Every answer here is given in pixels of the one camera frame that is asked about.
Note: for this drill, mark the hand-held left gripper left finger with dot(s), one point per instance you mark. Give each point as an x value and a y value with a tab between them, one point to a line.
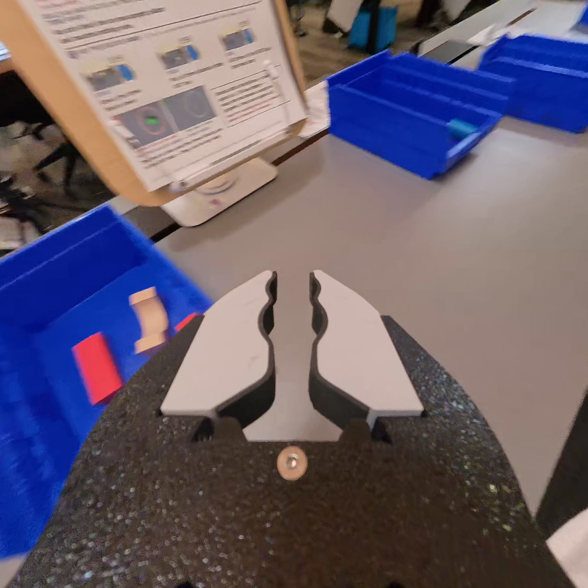
216	358

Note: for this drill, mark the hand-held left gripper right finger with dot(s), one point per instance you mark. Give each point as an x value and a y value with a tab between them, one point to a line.
367	358

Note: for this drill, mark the red rectangular wooden block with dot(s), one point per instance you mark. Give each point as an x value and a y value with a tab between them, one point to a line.
96	367
186	321

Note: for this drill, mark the natural wood arch block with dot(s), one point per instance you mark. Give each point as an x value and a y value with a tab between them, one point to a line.
151	317

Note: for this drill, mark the tagged blue storage bin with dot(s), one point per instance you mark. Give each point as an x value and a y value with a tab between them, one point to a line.
69	257

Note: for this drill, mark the blue cylinder wooden block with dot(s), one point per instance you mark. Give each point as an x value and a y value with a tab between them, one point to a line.
461	129

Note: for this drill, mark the wooden document stand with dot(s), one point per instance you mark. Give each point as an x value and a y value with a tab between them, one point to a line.
229	193

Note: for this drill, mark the laminated paper sheet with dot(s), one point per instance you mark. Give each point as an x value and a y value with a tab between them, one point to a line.
317	110

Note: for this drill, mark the printed instruction sheet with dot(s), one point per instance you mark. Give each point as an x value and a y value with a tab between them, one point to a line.
183	92

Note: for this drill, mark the person's white clothing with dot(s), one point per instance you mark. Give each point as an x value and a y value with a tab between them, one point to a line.
574	560

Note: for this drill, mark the black office chair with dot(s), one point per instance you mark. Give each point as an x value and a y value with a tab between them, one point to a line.
18	101

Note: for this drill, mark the blue plastic crate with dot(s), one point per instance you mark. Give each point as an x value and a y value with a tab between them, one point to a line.
367	27

